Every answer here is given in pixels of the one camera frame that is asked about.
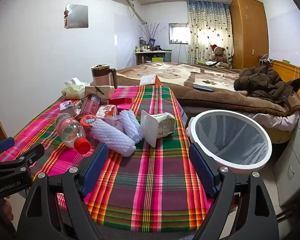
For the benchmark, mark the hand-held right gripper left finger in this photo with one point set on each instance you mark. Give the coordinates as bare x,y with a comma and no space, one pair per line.
96,162

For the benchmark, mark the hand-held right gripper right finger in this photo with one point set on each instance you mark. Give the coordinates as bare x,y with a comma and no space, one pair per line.
202,170

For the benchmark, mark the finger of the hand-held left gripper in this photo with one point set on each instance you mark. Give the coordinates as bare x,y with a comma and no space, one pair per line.
25,156
2,143

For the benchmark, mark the large white foam net sleeve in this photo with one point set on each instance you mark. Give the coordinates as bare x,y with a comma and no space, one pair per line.
112,137

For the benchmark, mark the white round trash bin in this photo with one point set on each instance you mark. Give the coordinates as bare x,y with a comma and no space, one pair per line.
240,168

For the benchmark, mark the clear plastic bottle red cap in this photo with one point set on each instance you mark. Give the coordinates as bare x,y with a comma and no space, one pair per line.
70,130

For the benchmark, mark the red lid plastic cup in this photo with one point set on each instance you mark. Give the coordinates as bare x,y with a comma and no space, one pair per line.
87,121

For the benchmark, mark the small white foam net sleeve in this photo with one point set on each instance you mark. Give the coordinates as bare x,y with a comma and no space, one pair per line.
130,125

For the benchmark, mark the pink drink carton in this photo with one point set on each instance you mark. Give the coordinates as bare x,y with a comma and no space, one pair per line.
106,110

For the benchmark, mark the brown print paper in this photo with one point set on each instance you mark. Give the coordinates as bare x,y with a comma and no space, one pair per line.
77,108

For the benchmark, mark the red milk drink can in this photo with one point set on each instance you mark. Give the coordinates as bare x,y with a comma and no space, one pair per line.
90,105

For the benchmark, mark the white plastic yogurt cup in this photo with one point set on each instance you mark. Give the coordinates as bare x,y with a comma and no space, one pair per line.
162,125

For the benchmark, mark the small white purple box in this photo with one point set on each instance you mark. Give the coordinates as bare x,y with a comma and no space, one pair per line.
65,105

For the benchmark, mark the red medicine box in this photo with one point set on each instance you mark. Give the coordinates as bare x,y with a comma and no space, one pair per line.
121,102

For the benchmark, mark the beige tissue pack green print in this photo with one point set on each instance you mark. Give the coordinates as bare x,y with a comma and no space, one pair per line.
100,91

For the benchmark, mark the person's left hand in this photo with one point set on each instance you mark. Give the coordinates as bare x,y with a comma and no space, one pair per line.
7,208

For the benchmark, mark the pink green plaid tablecloth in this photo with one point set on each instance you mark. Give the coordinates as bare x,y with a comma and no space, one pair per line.
152,180

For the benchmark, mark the green white tissue pack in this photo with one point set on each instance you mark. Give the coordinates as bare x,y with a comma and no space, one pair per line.
72,90

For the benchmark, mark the pink brown lidded mug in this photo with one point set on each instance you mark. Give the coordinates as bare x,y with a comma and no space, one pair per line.
101,78

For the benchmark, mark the pink bed sheet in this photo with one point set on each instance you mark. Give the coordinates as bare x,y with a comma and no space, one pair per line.
272,122

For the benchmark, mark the grey drawer cabinet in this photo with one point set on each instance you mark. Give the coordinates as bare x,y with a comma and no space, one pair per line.
297,160

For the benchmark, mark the brown printed blanket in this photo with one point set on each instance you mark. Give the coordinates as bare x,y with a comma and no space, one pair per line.
190,75

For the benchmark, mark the white patterned box orange side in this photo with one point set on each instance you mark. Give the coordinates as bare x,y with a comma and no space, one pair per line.
148,80

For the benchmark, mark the dark brown jacket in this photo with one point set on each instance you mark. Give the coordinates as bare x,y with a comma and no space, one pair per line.
262,82

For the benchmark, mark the brown teddy bear red hat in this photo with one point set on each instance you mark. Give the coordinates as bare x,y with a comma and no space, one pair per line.
218,53

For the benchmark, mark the green box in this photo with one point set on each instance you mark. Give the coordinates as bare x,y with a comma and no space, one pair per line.
157,60

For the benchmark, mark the grey shelf desk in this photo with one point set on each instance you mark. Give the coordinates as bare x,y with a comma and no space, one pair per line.
150,55

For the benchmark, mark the row of cosmetic bottles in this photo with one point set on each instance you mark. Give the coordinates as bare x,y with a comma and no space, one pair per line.
145,47

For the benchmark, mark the white power strip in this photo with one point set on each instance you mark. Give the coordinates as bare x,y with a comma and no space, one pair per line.
266,60

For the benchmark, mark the wooden headboard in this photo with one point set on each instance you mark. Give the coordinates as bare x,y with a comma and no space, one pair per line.
285,71

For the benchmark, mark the small window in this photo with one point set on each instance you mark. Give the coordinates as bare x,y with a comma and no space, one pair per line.
177,32

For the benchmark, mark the heart print curtain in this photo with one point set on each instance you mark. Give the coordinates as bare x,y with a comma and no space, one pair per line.
202,30

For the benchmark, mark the bare decorative branches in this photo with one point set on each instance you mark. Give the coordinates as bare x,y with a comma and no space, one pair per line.
150,32

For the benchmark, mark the red hanging knot ornament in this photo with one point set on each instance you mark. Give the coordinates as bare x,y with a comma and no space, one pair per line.
66,17

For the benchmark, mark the wooden wardrobe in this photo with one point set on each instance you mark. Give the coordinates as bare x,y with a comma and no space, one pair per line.
247,35

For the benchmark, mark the square wall mirror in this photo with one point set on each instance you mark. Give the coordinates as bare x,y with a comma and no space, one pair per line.
77,16

